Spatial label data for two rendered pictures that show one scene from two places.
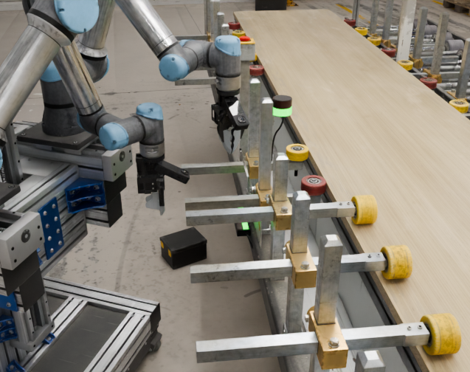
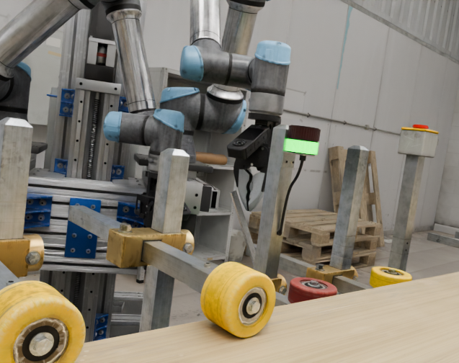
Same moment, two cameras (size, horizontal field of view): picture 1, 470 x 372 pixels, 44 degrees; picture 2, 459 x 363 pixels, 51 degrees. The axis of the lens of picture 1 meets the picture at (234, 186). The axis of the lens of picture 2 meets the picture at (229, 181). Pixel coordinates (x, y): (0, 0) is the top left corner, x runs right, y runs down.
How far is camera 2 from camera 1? 146 cm
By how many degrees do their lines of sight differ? 57
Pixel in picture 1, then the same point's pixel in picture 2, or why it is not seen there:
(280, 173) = (161, 178)
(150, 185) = (145, 207)
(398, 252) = (16, 292)
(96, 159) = not seen: hidden behind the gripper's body
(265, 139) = (269, 189)
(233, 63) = (262, 72)
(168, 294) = not seen: outside the picture
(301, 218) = not seen: outside the picture
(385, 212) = (305, 351)
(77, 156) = not seen: hidden behind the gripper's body
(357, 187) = (358, 320)
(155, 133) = (157, 138)
